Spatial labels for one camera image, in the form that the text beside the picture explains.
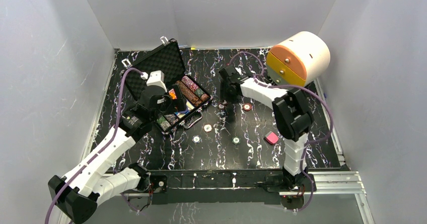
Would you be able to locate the green poker chip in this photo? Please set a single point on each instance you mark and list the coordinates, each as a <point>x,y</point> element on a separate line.
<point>235,140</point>

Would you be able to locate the pink dealer button block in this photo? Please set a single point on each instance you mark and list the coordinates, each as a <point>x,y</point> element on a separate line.
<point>271,138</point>

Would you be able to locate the blue orange chip row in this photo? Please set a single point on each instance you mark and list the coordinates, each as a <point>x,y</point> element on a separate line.
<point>172,118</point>

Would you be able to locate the blue white poker chip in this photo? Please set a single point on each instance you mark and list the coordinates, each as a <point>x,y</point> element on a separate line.
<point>196,139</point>

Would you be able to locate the aluminium rail frame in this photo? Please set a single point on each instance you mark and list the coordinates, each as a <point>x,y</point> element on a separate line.
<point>335,182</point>

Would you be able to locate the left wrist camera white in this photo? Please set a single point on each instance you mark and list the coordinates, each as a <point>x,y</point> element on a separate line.
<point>154,79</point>

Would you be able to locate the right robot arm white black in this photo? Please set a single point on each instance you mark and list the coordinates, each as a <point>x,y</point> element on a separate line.
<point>292,115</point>

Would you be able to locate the red green chip row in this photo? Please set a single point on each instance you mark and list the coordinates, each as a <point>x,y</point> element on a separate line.
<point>163,123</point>

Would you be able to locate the brown chip row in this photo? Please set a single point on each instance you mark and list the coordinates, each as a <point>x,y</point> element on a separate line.
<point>189,94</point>

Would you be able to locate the purple green chip row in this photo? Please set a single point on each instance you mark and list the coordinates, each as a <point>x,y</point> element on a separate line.
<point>195,88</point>

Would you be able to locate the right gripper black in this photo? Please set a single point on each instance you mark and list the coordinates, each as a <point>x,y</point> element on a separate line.
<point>224,96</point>

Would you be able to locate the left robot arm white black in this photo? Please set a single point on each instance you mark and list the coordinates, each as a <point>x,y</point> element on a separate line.
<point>81,190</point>

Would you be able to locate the dark red poker chip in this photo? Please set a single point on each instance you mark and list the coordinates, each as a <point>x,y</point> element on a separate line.
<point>247,107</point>

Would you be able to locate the blue playing card deck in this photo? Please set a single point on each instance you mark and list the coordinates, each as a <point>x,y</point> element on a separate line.
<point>182,114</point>

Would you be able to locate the red playing card deck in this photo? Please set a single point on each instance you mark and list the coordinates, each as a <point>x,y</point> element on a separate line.
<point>172,94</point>

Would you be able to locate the black poker chip case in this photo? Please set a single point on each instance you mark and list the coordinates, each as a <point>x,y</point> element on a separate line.
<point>167,58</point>

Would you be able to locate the red white poker chip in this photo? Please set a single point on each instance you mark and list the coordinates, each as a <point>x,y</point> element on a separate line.
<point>207,128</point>

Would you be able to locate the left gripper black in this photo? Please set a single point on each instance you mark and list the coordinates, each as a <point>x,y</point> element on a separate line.
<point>174,101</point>

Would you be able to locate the round orange yellow drawer cabinet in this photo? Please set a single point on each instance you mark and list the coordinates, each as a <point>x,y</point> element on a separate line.
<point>298,60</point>

